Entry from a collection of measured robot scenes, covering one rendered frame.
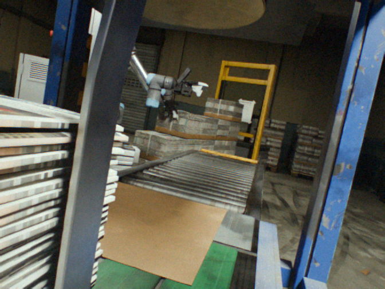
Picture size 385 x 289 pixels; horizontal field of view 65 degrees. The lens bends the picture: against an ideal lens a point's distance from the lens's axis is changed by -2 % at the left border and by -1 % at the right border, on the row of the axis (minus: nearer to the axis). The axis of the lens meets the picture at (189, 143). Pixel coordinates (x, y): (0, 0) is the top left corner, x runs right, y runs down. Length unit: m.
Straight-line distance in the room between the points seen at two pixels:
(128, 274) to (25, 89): 1.69
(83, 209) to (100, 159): 0.03
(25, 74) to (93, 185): 1.94
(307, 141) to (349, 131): 6.99
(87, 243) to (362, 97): 0.78
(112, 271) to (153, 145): 2.14
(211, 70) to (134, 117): 2.95
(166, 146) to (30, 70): 1.16
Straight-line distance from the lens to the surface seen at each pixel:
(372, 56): 0.90
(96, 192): 0.17
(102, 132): 0.16
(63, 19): 1.10
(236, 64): 4.24
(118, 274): 0.53
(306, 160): 7.87
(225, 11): 0.67
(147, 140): 2.67
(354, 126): 0.87
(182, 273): 0.56
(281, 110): 9.48
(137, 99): 10.33
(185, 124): 2.77
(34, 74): 2.09
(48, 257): 0.19
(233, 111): 3.55
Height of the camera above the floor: 1.07
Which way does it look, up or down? 6 degrees down
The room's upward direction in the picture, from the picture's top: 11 degrees clockwise
